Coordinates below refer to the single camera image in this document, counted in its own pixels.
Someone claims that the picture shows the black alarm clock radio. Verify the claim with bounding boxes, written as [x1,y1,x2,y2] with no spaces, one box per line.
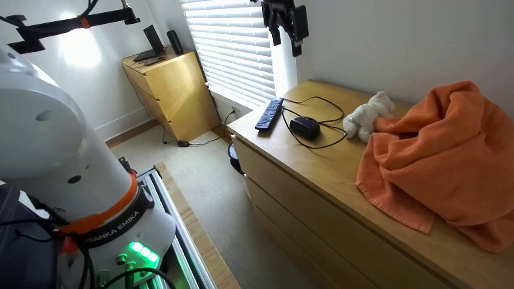
[289,116,321,140]

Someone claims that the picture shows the white window blinds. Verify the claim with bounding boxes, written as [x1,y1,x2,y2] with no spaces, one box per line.
[179,0,298,110]

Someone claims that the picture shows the black remote control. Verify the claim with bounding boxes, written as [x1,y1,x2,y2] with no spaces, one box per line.
[255,97,285,132]

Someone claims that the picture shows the black cylinder speaker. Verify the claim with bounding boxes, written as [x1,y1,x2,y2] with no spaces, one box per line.
[166,30,184,55]

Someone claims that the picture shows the white plush toy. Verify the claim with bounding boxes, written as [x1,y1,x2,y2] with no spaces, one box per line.
[343,91,396,144]

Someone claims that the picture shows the small wooden dresser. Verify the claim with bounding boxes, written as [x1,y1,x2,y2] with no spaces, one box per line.
[121,49,221,142]

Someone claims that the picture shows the black flat device on base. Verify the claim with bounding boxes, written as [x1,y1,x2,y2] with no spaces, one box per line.
[133,24,165,62]

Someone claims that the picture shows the round black object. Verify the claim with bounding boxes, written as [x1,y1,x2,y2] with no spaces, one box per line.
[227,143,245,175]

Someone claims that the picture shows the long wooden dresser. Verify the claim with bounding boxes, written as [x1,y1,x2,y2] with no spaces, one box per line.
[226,79,514,289]

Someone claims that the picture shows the wooden drawer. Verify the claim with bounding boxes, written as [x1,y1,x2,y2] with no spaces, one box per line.
[252,204,336,289]
[244,176,380,289]
[232,136,460,289]

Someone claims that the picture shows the orange blanket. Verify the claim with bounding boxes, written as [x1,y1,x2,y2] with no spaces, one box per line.
[355,81,514,253]

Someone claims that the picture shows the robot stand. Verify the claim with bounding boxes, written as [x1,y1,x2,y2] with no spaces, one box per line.
[136,162,241,289]

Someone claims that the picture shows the dark box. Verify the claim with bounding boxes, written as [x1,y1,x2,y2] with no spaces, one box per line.
[0,185,63,289]

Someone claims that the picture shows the black cable with power brick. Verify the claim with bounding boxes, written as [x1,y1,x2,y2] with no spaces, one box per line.
[162,110,236,148]

